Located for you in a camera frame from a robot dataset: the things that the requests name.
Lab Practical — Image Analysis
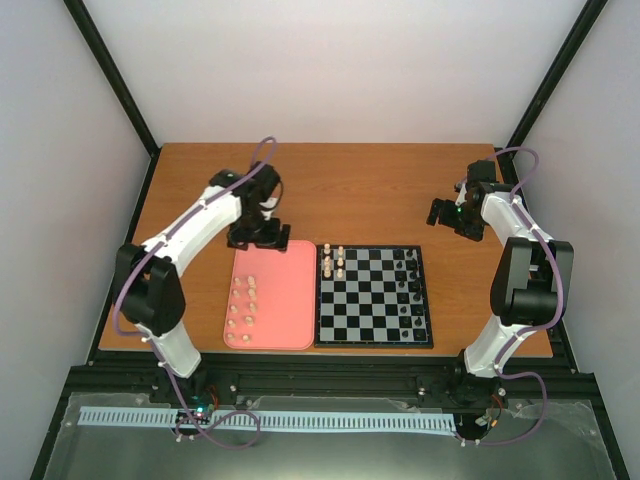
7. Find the pink plastic tray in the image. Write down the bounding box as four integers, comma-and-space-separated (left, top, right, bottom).
223, 240, 316, 351

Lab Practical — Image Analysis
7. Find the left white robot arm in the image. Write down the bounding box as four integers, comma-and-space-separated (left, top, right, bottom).
113, 162, 291, 403

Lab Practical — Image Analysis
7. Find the black white chess board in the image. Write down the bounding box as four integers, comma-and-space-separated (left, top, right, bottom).
314, 244, 434, 349

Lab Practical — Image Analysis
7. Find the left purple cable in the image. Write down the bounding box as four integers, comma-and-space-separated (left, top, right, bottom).
112, 135, 279, 449

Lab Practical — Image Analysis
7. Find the light blue slotted cable duct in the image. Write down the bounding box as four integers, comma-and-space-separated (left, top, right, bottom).
77, 406, 456, 436

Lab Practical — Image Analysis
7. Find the black aluminium frame rail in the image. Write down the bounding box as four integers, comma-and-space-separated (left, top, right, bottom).
64, 349, 599, 406

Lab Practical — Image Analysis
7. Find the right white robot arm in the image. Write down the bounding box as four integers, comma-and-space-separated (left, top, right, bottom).
426, 159, 574, 406

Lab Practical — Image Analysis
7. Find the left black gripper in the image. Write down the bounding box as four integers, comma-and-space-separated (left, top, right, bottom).
228, 210, 292, 254

